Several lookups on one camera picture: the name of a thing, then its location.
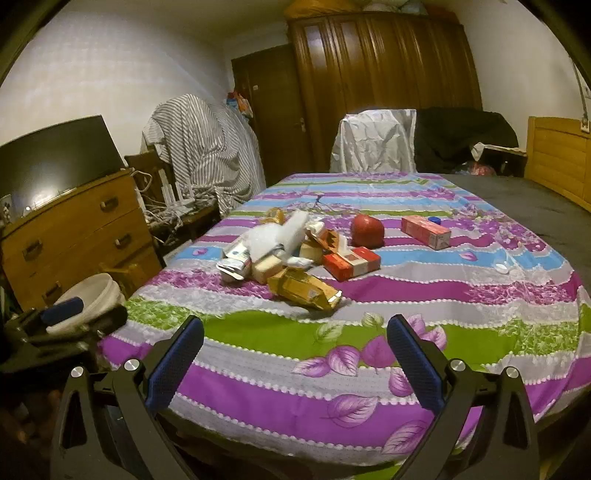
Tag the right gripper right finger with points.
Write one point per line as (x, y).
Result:
(483, 426)

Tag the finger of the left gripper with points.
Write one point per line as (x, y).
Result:
(62, 311)
(108, 322)

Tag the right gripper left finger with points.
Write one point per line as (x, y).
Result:
(107, 425)

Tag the white red medicine box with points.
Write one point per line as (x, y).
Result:
(235, 264)

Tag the gold cigarette carton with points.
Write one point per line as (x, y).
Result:
(304, 289)

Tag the red white cigarette carton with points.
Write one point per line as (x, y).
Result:
(352, 263)

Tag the white plastic trash bucket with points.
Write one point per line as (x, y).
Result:
(99, 293)

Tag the wooden chest of drawers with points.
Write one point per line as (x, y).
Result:
(98, 227)

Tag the black flat television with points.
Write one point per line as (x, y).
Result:
(39, 166)

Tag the beige sponge block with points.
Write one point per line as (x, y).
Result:
(311, 250)
(266, 267)

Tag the striped floral bed sheet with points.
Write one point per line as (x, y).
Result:
(299, 382)

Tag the orange crinkled wrapper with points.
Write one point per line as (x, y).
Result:
(274, 215)

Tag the grey striped draped cloth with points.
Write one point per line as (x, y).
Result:
(209, 146)

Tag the pink rectangular box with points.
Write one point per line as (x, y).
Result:
(427, 232)

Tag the grey mattress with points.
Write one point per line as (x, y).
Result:
(555, 219)

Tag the red apple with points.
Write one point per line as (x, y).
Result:
(367, 231)

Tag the wooden bed headboard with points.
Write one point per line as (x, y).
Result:
(559, 157)

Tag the dark wooden door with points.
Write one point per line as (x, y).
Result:
(268, 79)

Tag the black clothing pile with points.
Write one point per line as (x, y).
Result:
(444, 137)

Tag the silver crinkled chair cover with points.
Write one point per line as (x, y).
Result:
(375, 141)

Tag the dark wooden wardrobe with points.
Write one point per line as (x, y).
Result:
(357, 61)

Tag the white router with cables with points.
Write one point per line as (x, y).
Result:
(163, 203)

